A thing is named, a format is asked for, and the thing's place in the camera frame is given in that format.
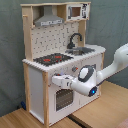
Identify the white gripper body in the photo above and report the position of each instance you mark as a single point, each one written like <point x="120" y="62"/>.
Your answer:
<point x="64" y="81"/>

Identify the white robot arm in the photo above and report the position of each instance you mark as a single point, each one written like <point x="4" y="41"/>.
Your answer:
<point x="88" y="79"/>

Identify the wooden toy kitchen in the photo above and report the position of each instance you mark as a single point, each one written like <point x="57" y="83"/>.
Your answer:
<point x="45" y="40"/>

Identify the toy oven door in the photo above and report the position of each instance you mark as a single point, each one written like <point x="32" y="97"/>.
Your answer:
<point x="64" y="98"/>

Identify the black toy stovetop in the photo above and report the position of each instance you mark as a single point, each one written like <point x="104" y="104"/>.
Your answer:
<point x="52" y="59"/>

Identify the grey toy sink basin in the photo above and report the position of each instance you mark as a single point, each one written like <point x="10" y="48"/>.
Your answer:
<point x="79" y="51"/>

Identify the black toy faucet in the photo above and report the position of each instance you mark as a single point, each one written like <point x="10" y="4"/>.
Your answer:
<point x="71" y="43"/>

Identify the white fridge door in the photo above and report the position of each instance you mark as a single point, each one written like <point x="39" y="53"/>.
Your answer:
<point x="96" y="62"/>

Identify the grey range hood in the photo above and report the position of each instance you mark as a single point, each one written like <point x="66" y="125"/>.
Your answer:
<point x="48" y="18"/>

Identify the toy microwave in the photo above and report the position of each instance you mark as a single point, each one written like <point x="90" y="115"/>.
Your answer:
<point x="78" y="11"/>

